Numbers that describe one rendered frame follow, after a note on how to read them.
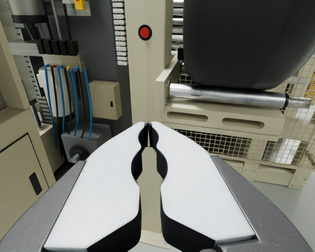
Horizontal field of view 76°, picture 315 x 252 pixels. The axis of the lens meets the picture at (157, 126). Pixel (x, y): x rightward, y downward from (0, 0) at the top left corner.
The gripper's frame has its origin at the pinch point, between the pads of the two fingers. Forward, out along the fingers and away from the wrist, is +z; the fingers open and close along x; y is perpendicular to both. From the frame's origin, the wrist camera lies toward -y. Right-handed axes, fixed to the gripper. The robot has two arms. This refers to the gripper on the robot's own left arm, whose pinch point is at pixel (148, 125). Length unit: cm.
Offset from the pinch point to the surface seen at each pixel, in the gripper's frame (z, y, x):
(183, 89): 47, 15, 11
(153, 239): 54, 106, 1
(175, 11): 96, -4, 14
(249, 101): 41, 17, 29
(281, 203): 74, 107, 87
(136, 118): 60, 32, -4
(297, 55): 31.3, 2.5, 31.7
